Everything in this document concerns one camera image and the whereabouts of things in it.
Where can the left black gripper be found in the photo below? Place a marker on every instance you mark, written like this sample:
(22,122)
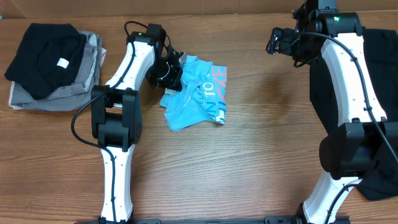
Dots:
(173,81)

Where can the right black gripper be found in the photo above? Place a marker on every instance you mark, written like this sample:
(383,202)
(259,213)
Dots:
(286,35)

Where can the light blue t-shirt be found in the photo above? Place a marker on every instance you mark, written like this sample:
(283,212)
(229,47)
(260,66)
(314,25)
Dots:
(202,97)

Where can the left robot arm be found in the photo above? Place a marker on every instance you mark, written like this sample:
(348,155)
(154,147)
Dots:
(116,118)

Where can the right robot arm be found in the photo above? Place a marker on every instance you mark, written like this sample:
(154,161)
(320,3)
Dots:
(364,138)

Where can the folded grey garment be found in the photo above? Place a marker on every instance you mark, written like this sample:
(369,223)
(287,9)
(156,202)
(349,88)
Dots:
(81,87)

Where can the black garment pile right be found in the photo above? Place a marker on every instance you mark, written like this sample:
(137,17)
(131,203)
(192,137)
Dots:
(380,52)

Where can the folded black garment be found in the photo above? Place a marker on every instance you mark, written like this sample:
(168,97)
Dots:
(49,56)

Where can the folded beige garment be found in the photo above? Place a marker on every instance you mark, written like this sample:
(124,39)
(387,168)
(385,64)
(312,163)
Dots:
(102,56)

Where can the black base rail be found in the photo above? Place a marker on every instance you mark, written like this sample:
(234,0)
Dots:
(211,221)

